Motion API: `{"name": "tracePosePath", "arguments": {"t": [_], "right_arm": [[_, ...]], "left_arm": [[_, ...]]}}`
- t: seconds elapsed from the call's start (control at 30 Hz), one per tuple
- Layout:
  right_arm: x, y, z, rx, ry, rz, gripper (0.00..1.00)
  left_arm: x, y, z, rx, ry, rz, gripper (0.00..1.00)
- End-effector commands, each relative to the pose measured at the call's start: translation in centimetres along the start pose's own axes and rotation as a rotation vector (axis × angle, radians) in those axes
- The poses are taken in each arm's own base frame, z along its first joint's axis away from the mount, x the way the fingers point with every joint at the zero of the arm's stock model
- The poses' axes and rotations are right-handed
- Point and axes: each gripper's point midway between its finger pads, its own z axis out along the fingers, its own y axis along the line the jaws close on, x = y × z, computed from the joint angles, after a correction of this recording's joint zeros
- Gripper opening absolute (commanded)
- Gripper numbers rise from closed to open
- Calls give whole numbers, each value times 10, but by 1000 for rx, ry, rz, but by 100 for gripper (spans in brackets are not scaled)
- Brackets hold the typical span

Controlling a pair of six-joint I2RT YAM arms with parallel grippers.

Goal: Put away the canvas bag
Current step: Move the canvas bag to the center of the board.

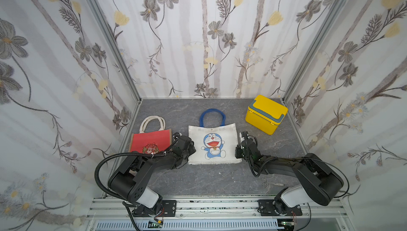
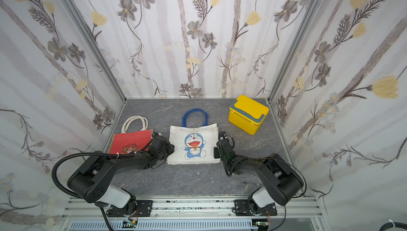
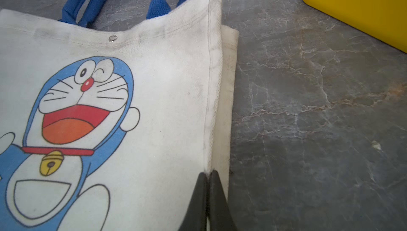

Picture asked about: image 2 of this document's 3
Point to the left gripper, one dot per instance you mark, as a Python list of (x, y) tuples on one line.
[(171, 149)]

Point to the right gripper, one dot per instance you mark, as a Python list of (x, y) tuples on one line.
[(222, 146)]

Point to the white Doraemon canvas bag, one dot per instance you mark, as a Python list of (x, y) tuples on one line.
[(193, 145)]

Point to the red jute Christmas bag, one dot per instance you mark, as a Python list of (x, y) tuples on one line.
[(129, 142)]

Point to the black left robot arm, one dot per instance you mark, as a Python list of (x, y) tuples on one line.
[(92, 180)]

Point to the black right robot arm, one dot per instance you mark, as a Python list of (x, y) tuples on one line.
[(280, 181)]

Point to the black scissors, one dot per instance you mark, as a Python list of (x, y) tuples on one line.
[(244, 183)]

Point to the yellow cooler box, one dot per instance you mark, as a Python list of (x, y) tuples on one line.
[(247, 114)]

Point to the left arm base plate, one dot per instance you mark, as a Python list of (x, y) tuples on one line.
[(144, 208)]

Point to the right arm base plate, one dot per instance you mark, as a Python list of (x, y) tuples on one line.
[(250, 208)]

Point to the aluminium mounting rail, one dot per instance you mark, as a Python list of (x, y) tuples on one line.
[(214, 213)]

